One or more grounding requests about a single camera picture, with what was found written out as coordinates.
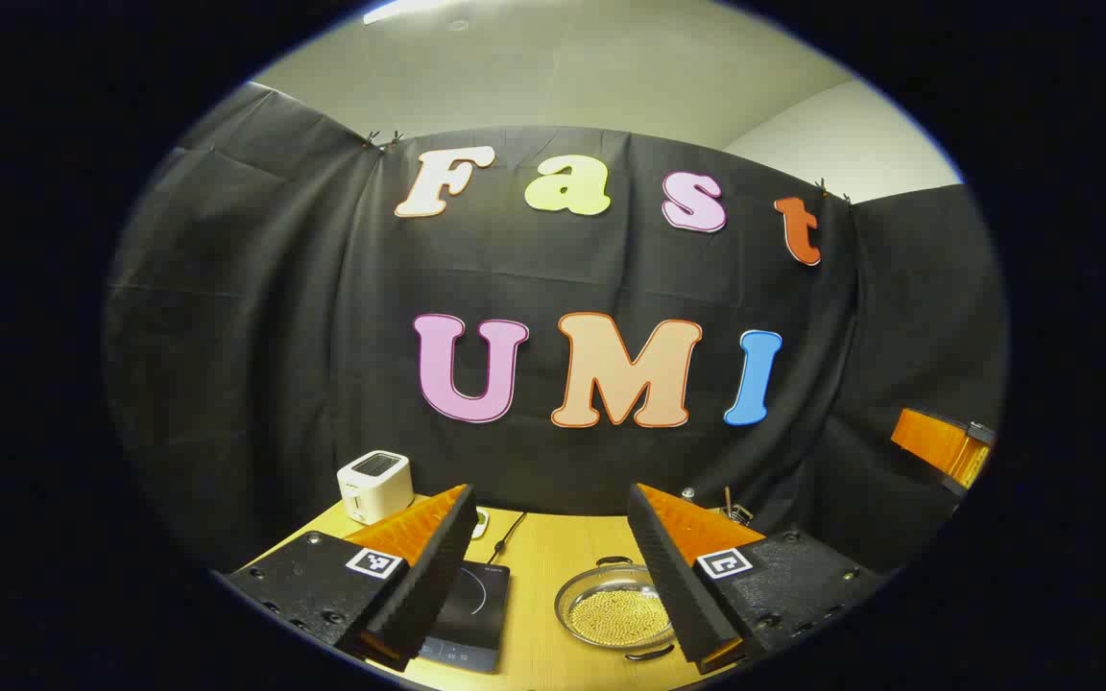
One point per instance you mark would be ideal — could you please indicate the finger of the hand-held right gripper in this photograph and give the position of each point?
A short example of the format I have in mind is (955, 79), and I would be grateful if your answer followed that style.
(937, 443)

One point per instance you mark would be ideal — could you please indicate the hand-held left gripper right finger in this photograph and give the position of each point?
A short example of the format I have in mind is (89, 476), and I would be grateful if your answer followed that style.
(673, 585)

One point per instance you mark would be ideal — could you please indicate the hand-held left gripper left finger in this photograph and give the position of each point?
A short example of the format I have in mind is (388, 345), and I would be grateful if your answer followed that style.
(433, 576)

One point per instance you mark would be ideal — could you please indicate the black induction cooktop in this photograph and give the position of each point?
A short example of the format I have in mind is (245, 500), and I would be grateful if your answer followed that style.
(476, 614)

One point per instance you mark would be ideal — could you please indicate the stainless steel pot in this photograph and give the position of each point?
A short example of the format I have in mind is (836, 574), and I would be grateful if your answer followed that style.
(584, 583)

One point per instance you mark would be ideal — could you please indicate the pile of yellow soybeans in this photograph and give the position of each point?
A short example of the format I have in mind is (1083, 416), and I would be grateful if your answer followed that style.
(620, 619)

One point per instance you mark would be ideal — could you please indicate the white divided dish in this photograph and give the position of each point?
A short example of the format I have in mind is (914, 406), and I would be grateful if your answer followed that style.
(481, 524)

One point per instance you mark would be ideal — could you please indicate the white toaster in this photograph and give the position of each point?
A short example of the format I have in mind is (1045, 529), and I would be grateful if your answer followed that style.
(375, 489)

